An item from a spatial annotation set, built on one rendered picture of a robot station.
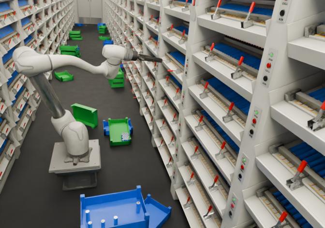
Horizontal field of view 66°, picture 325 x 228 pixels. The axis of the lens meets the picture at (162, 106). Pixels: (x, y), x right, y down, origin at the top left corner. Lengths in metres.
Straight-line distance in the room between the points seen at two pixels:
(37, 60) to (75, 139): 0.60
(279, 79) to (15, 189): 1.94
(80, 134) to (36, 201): 0.56
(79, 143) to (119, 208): 0.69
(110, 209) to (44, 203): 0.78
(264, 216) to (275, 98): 0.43
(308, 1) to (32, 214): 1.89
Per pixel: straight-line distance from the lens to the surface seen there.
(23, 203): 2.10
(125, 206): 1.37
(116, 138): 2.58
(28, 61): 1.64
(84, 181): 2.06
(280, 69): 0.84
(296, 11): 0.81
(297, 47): 0.79
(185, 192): 1.88
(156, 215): 1.88
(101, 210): 1.37
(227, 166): 1.19
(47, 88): 1.88
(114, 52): 1.83
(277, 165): 0.93
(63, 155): 2.07
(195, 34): 1.43
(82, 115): 2.96
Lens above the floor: 1.40
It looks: 24 degrees down
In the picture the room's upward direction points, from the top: 5 degrees clockwise
